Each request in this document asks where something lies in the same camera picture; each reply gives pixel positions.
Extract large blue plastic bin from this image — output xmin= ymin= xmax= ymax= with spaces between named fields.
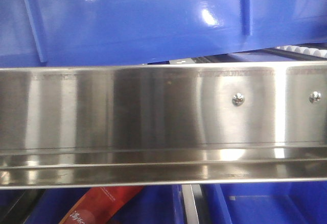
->
xmin=1 ymin=0 xmax=326 ymax=67

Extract lower left blue bin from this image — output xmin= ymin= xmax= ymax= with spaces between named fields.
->
xmin=25 ymin=185 xmax=184 ymax=223

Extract white conveyor rollers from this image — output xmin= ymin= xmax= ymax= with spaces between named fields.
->
xmin=275 ymin=45 xmax=326 ymax=59

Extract lower right blue bin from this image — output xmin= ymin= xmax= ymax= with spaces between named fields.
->
xmin=202 ymin=181 xmax=326 ymax=223

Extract red printed package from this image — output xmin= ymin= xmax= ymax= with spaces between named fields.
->
xmin=60 ymin=186 xmax=143 ymax=223

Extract left rail screw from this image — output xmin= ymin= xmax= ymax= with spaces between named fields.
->
xmin=232 ymin=93 xmax=245 ymax=107

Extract rail screw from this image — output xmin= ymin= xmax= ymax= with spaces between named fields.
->
xmin=309 ymin=91 xmax=322 ymax=103
xmin=232 ymin=93 xmax=245 ymax=107

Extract stainless steel conveyor side rail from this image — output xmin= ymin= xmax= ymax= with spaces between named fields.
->
xmin=1 ymin=61 xmax=326 ymax=189

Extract right rail screw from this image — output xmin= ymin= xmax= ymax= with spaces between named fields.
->
xmin=309 ymin=91 xmax=322 ymax=103

